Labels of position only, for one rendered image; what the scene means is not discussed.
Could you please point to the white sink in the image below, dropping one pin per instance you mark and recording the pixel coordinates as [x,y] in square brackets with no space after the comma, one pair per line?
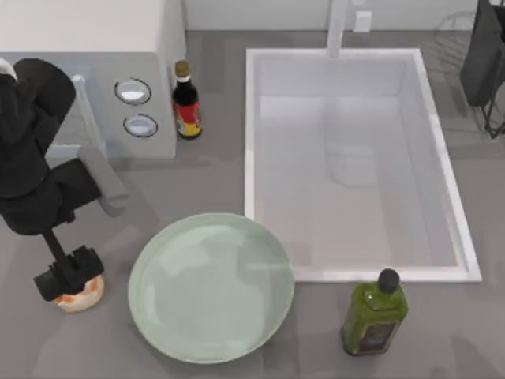
[355,169]

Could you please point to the dark sauce bottle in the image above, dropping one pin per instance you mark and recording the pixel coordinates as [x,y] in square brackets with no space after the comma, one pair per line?
[187,106]

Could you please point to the orange and white bread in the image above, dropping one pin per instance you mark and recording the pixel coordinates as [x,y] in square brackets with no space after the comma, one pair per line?
[84,295]

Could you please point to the green bottle with black cap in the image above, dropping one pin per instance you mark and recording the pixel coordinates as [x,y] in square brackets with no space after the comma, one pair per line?
[372,320]

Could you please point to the pale microwave oven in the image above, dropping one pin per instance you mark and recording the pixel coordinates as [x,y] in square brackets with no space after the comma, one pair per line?
[130,59]

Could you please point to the white wall socket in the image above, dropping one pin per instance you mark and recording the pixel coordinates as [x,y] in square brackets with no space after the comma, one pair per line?
[363,20]

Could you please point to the tall white tap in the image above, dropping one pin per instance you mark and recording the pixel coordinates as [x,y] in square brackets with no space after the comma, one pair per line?
[336,31]

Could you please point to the pale green plate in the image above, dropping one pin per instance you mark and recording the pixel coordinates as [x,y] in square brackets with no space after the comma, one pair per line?
[211,288]

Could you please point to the round microwave knob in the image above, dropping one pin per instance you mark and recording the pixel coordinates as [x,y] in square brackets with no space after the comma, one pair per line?
[132,91]
[140,125]

